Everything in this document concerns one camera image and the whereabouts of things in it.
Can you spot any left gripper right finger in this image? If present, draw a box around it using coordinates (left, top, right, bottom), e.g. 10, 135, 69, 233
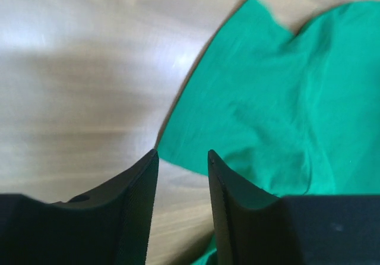
208, 151, 379, 264

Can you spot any green t-shirt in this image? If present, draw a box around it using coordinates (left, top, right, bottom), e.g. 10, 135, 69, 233
158, 0, 379, 264

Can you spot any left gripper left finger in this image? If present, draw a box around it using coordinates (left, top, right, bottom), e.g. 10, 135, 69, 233
1, 150, 159, 264

